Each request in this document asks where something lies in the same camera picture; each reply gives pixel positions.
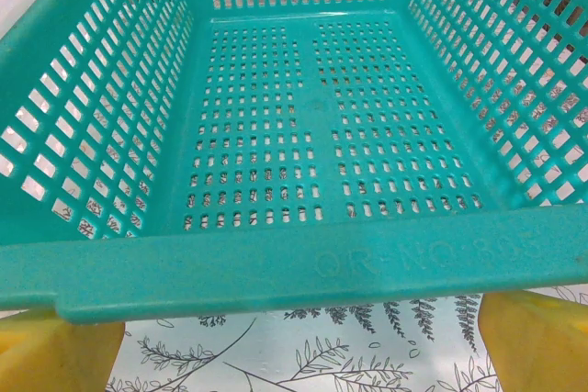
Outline floral print tablecloth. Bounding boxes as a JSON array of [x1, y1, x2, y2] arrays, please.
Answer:
[[104, 284, 588, 392]]

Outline teal perforated plastic basket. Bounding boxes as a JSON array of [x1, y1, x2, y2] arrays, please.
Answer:
[[0, 0, 588, 325]]

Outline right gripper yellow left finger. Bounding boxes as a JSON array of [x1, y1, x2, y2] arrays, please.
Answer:
[[0, 307, 126, 392]]

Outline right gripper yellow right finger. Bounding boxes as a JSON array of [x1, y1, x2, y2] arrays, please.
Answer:
[[477, 289, 588, 392]]

